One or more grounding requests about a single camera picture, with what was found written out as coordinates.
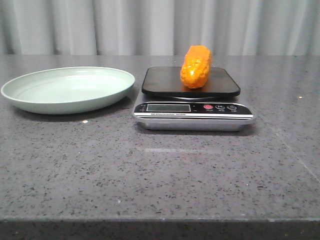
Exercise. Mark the orange corn cob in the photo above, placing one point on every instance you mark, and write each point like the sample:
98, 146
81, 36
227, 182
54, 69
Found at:
195, 70

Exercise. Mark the digital kitchen scale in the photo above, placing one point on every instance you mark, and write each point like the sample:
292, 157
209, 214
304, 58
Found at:
164, 103

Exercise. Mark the white curtain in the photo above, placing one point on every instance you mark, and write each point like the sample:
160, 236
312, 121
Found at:
160, 27

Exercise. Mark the pale green plate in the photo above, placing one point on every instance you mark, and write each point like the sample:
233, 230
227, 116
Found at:
68, 90

